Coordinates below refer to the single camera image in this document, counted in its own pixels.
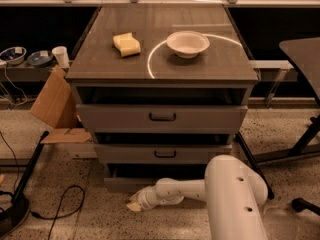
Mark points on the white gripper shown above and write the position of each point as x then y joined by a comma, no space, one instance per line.
145,198

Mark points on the grey bottom drawer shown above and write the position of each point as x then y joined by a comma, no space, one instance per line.
122,178

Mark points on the grey drawer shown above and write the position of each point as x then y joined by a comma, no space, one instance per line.
158,154
187,119
122,178

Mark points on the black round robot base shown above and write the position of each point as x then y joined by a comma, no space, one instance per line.
13,217

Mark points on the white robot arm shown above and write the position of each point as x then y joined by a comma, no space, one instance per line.
232,191

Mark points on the grey middle drawer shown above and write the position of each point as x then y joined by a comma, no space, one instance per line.
158,154

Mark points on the grey top drawer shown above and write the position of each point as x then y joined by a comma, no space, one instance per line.
187,119

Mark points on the grey drawer cabinet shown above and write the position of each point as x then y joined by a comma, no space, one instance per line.
219,76

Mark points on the black left stand leg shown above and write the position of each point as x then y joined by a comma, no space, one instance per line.
18,193

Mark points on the black stand leg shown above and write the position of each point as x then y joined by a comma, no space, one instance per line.
254,165
18,193

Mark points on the black right stand leg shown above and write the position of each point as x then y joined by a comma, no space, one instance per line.
254,165

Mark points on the brown cardboard box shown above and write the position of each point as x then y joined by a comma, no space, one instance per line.
56,107

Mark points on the yellow sponge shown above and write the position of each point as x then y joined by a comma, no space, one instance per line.
126,44

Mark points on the black caster foot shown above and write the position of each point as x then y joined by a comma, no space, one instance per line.
299,204

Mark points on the white bowl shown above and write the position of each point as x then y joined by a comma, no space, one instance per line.
187,44

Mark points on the white paper cup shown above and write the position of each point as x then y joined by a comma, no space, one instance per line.
61,55

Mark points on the blue bowl right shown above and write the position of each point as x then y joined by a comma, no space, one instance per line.
40,58

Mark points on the blue bowl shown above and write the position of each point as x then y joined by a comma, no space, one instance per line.
40,58
13,55

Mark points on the blue bowl left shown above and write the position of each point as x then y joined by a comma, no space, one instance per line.
13,55

